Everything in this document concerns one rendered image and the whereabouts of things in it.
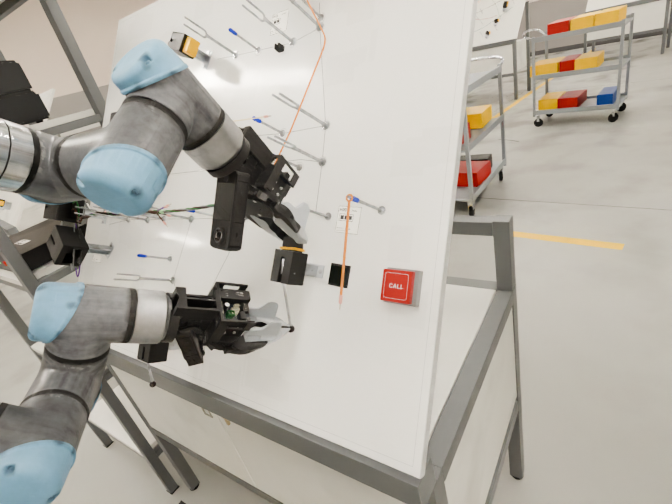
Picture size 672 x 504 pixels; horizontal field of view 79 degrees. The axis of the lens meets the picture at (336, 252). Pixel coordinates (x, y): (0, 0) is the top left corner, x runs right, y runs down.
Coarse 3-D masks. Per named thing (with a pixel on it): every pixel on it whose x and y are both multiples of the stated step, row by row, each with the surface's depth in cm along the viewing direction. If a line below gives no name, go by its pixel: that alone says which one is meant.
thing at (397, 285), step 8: (384, 272) 63; (392, 272) 63; (400, 272) 62; (408, 272) 61; (384, 280) 63; (392, 280) 63; (400, 280) 62; (408, 280) 61; (384, 288) 63; (392, 288) 62; (400, 288) 62; (408, 288) 61; (384, 296) 63; (392, 296) 62; (400, 296) 61; (408, 296) 61
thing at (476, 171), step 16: (480, 80) 296; (480, 112) 327; (464, 128) 286; (480, 128) 334; (464, 144) 292; (464, 160) 354; (480, 160) 346; (464, 176) 328; (480, 176) 327; (464, 192) 325; (480, 192) 321
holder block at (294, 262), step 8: (280, 256) 69; (288, 256) 68; (296, 256) 68; (304, 256) 70; (280, 264) 69; (288, 264) 67; (296, 264) 68; (304, 264) 70; (272, 272) 69; (280, 272) 69; (288, 272) 67; (296, 272) 68; (304, 272) 70; (272, 280) 69; (280, 280) 69; (288, 280) 67; (296, 280) 69
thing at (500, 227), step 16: (464, 224) 101; (480, 224) 99; (496, 224) 97; (512, 224) 98; (496, 240) 99; (512, 240) 99; (496, 256) 101; (512, 256) 101; (496, 272) 103; (512, 272) 102; (512, 288) 103
